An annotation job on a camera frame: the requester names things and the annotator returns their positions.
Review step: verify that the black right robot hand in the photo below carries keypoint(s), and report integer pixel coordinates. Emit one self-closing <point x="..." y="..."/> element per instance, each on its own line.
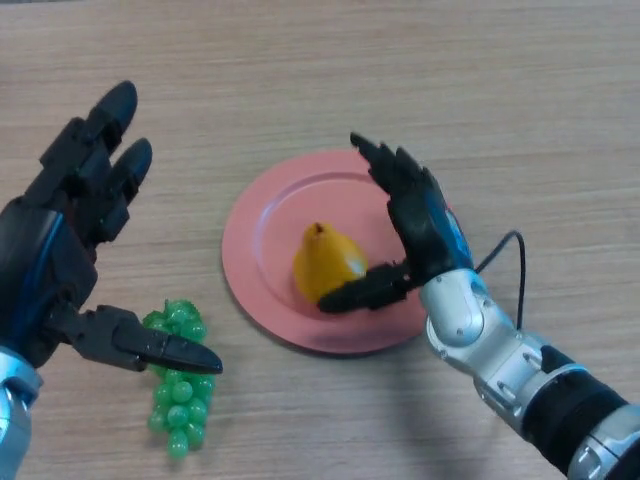
<point x="425" y="225"/>

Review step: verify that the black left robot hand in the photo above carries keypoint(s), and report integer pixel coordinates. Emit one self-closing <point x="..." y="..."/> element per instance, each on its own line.
<point x="45" y="265"/>

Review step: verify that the yellow pear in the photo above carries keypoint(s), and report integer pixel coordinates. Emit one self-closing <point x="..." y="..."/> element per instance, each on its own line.
<point x="325" y="265"/>

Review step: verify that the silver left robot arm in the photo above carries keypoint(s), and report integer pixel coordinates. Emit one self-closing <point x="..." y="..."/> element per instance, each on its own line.
<point x="12" y="425"/>

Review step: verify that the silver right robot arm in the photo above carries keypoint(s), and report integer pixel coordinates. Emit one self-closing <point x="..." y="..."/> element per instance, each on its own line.
<point x="475" y="325"/>

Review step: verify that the pink round plate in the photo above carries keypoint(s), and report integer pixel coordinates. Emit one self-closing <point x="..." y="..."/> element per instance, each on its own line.
<point x="270" y="250"/>

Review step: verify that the green grape bunch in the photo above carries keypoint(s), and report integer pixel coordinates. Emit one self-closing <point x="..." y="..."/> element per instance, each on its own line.
<point x="177" y="415"/>

